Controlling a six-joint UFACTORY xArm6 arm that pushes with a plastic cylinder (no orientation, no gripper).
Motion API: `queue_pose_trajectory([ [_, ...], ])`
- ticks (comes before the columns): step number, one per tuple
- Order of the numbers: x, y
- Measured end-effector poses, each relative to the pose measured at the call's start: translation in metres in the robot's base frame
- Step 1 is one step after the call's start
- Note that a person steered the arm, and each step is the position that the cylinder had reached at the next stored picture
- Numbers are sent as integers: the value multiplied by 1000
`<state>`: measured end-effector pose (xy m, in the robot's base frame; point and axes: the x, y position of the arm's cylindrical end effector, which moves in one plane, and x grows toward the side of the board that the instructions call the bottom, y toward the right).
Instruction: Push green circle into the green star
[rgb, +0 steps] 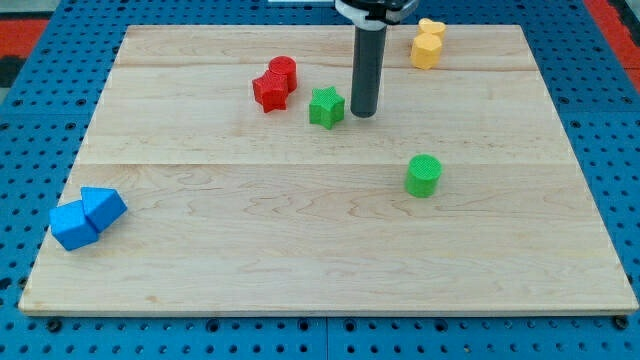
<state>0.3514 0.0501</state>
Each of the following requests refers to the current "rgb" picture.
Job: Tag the red star block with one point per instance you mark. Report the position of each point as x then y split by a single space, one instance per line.
271 91

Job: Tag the robot arm flange white black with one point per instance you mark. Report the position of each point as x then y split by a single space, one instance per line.
374 15

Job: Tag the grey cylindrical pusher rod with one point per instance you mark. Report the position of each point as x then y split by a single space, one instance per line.
368 57

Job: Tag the green cylinder block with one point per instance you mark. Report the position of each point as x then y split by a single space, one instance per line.
423 175

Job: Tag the blue cube block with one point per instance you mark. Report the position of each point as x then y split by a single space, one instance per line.
70 226

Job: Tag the yellow heart block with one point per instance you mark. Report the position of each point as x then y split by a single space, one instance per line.
428 26

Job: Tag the green star block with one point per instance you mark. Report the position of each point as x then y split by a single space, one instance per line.
326 107

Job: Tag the yellow hexagon block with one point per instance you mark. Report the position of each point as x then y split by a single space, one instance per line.
426 50

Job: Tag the red cylinder block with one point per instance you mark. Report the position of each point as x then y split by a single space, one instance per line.
286 66

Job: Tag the blue triangle block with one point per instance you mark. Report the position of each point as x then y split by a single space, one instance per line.
102 206

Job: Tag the wooden board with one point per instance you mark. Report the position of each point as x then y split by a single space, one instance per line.
237 212

